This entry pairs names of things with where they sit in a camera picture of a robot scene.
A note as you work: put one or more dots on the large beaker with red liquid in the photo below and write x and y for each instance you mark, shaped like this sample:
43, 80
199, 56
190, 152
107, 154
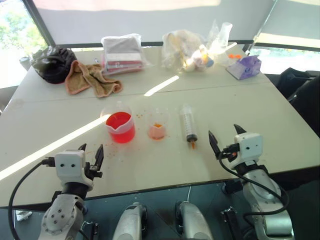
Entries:
121, 127

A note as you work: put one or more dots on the black metal bracket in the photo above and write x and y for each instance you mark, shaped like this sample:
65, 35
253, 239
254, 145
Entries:
90, 230
231, 222

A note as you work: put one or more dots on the large clear plastic syringe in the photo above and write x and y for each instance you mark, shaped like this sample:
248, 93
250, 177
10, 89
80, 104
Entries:
189, 122

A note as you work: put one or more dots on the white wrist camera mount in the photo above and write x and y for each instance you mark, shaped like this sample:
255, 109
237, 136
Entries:
248, 147
68, 165

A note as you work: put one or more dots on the small clear plastic cup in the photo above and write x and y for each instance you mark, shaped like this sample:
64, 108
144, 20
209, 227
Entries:
157, 130

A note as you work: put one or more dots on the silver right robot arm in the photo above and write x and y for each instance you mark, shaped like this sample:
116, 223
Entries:
262, 197

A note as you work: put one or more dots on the empty clear plastic bag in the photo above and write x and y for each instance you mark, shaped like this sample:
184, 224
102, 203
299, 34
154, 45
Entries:
222, 42

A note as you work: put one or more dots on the brown terry towel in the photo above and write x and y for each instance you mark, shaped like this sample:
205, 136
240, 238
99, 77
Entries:
85, 77

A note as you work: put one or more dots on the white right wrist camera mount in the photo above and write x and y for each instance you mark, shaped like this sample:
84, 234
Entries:
248, 147

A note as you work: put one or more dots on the black crumpled bag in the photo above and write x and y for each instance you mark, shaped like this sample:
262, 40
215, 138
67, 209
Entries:
53, 65

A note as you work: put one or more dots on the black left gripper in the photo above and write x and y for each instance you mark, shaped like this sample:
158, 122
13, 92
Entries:
93, 172

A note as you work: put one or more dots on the white flat floor object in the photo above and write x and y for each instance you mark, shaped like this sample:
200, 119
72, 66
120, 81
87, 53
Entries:
23, 215

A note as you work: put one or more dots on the small orange caps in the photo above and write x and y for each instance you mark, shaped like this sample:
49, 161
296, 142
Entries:
234, 56

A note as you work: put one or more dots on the black office chair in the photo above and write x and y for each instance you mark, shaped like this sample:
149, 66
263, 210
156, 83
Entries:
300, 87

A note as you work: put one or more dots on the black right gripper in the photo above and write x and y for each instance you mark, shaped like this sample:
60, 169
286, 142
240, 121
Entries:
232, 149

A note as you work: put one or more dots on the clear bag of soft toys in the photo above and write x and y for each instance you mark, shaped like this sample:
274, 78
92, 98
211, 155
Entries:
183, 50

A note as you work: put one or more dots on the purple tissue box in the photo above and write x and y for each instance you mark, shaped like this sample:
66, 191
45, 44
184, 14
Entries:
243, 67

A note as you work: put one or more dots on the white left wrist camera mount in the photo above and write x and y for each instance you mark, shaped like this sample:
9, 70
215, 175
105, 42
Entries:
68, 165

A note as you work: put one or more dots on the plastic pack of folded cloths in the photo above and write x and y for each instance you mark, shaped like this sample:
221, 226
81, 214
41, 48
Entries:
122, 53

